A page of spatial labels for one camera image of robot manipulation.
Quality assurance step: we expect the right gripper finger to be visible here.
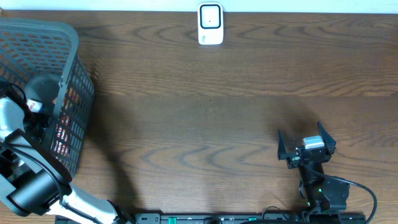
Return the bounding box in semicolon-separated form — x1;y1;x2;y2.
277;130;287;161
317;122;336;154

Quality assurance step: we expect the red Top chocolate bar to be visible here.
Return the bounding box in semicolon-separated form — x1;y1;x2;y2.
53;115;72;157

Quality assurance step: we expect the small orange snack packet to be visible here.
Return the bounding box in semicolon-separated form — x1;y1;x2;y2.
65;87;81;106

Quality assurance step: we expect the white Panadol medicine box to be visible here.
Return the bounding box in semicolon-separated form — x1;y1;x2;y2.
27;99;45;113

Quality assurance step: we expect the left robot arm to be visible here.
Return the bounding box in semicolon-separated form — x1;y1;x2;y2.
1;82;136;223

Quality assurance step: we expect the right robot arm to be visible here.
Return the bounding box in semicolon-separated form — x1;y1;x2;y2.
277;123;349;223

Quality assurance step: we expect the white barcode scanner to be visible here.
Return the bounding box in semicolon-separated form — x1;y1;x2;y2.
197;2;224;45

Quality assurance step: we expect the grey plastic mesh basket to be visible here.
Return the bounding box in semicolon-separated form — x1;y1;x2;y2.
1;17;95;175

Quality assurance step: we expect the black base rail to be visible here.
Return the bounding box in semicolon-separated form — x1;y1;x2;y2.
55;212;366;224

